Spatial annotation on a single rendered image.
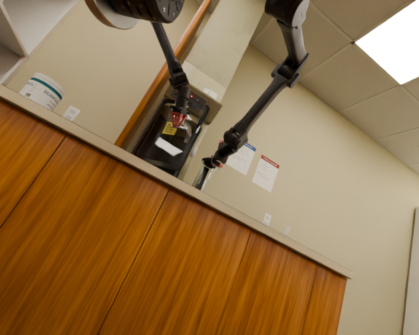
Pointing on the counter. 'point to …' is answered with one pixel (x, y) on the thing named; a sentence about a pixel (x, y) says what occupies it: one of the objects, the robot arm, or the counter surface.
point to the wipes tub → (43, 91)
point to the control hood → (202, 98)
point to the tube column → (225, 38)
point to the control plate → (189, 98)
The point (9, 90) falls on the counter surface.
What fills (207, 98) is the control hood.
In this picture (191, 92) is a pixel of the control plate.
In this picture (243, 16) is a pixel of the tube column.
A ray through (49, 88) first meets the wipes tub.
